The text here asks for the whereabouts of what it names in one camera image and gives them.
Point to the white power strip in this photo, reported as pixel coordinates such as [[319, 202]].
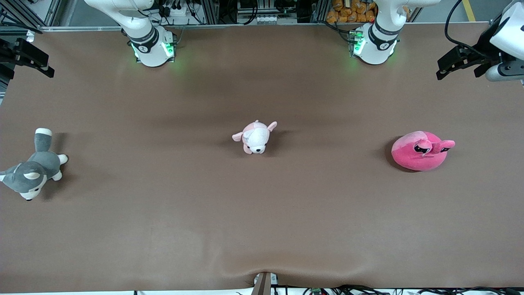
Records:
[[176, 10]]

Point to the round hot pink plush toy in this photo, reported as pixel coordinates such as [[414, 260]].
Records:
[[411, 157]]

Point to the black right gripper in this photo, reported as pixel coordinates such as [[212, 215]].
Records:
[[7, 52]]

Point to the grey white husky plush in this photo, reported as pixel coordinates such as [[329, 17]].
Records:
[[37, 168]]

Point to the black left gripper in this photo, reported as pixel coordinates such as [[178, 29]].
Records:
[[484, 48]]

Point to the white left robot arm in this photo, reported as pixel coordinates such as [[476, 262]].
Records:
[[376, 45]]

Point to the pale pink white plush dog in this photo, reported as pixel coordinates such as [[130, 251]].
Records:
[[256, 139]]

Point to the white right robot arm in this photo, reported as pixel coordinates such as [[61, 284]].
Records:
[[149, 45]]

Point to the aluminium bracket post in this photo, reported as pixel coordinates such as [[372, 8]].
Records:
[[264, 284]]

